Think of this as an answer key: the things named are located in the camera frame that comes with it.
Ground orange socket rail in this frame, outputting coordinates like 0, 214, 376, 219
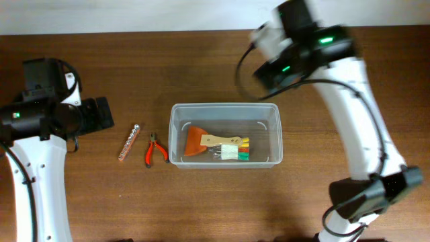
118, 124, 140, 161

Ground clear pack coloured plugs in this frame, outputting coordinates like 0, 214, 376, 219
208, 138, 250, 161

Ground orange scraper wooden handle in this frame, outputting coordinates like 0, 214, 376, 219
184, 126, 245, 157

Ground clear plastic container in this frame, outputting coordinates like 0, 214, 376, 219
168, 103, 284, 169

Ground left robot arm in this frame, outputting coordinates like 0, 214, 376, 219
1, 58, 114, 241

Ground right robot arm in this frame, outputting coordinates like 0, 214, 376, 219
250, 0, 423, 241

